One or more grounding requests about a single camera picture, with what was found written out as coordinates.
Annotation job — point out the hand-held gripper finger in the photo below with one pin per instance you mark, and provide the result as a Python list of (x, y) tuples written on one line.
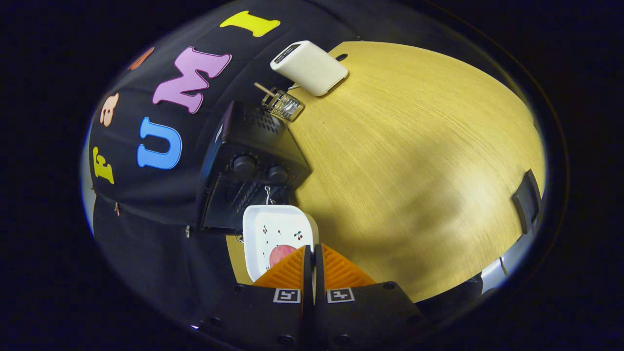
[(308, 278), (319, 275)]

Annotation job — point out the pink ham slice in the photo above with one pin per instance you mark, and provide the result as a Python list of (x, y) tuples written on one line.
[(280, 254)]

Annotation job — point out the white square plate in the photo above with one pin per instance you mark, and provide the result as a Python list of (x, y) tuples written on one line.
[(273, 219)]

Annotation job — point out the black toaster oven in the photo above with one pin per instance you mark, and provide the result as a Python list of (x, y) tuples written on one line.
[(253, 141)]

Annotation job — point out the white toaster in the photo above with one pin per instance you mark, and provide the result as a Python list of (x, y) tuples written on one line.
[(312, 68)]

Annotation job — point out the black backdrop cloth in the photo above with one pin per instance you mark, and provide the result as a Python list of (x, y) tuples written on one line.
[(161, 204)]

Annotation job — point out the wooden stick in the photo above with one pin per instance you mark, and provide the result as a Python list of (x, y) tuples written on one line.
[(263, 88)]

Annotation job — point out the black desk grommet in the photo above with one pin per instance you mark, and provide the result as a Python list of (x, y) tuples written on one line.
[(341, 57)]

